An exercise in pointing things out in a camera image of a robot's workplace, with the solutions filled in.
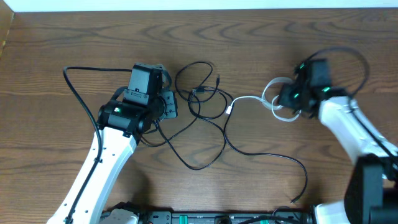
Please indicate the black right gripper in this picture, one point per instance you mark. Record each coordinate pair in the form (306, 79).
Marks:
(285, 99)

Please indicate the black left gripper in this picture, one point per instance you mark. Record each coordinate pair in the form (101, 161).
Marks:
(170, 104)

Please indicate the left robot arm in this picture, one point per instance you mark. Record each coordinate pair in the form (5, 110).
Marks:
(119, 126)

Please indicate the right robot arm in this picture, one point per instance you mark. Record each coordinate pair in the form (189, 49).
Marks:
(374, 158)

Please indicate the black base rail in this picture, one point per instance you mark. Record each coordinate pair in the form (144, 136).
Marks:
(127, 212)

